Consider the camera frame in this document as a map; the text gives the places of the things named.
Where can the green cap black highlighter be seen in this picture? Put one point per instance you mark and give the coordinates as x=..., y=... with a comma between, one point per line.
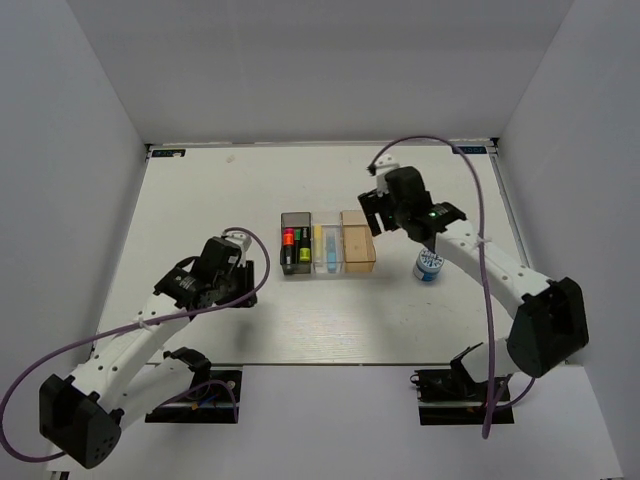
x=297, y=237

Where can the yellow translucent glue stick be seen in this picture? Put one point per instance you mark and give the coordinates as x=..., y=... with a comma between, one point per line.
x=317, y=243

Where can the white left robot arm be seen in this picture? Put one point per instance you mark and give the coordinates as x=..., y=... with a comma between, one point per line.
x=85, y=413

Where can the yellow cap black highlighter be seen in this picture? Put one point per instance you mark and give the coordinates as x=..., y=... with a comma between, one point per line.
x=304, y=251

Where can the blue white tape roll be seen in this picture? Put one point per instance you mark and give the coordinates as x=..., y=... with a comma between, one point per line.
x=427, y=265

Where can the dark grey plastic container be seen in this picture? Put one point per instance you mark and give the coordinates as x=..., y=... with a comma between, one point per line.
x=295, y=220

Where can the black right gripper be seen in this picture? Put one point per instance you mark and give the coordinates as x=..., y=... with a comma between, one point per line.
x=374, y=205

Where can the right blue corner label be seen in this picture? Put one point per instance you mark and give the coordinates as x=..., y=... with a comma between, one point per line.
x=470, y=149

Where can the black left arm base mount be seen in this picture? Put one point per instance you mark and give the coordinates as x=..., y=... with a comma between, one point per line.
x=215, y=404

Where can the orange translucent plastic container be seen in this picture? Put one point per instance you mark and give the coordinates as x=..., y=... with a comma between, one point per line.
x=359, y=251

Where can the blue corner label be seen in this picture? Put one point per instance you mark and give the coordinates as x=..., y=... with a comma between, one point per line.
x=168, y=153
x=470, y=149

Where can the blue translucent glue stick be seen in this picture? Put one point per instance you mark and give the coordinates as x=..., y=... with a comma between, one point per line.
x=331, y=251

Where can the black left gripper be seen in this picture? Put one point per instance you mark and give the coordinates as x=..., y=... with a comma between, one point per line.
x=247, y=279

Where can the orange cap black highlighter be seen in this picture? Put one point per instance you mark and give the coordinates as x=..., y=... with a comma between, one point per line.
x=288, y=250

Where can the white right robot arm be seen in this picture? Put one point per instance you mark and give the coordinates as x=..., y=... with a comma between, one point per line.
x=548, y=317

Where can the left blue corner label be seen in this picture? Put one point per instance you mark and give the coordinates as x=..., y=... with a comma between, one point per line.
x=168, y=153

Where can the clear plastic container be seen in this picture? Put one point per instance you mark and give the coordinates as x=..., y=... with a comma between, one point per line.
x=328, y=220

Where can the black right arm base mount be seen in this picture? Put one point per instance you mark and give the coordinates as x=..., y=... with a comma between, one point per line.
x=457, y=394

